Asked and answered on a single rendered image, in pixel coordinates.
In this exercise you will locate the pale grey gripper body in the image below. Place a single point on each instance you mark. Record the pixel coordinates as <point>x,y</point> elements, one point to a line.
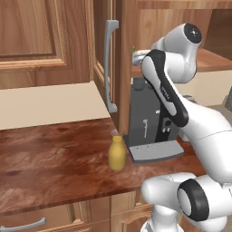
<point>139,57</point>

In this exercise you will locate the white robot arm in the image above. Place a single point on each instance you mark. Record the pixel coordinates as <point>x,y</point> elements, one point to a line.
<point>208,142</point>

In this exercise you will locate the yellow pitcher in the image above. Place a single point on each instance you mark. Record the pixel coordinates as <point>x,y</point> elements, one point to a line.
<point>117,155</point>

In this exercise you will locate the small green object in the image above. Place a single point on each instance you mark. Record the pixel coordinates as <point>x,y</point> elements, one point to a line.
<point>133,49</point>

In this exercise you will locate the open wooden cupboard door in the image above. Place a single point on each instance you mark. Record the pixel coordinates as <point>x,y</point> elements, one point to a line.
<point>101,45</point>

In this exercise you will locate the dark grey coffee machine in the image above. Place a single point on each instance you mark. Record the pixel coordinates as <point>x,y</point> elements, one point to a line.
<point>142,114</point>

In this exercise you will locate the wooden cupboard shelf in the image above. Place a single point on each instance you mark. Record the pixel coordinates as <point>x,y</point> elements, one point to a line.
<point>211,62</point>

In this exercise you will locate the closed wooden cupboard door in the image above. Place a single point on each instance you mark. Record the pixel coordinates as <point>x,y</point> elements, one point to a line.
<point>39,39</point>

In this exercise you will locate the wooden base cupboard door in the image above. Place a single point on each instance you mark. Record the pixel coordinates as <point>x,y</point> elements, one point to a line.
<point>130,214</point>

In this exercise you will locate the wooden drawer front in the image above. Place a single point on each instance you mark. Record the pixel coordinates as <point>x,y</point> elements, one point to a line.
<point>33,216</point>

